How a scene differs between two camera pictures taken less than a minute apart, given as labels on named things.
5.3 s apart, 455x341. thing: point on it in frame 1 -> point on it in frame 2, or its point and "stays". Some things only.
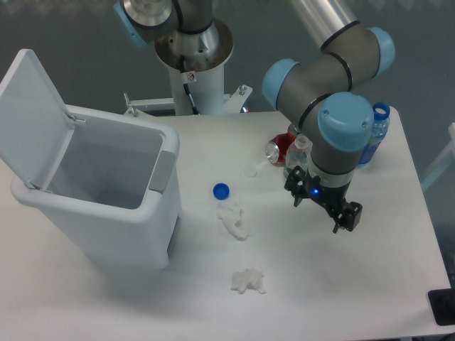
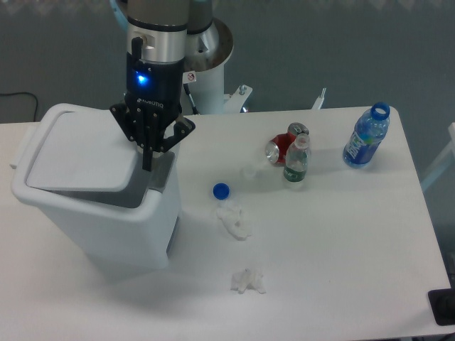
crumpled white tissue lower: [252, 278] stays
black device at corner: [442, 302] stays
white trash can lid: [35, 126] -> [87, 150]
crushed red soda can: [276, 148] stays
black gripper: [331, 197] -> [153, 95]
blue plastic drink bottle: [381, 121] stays
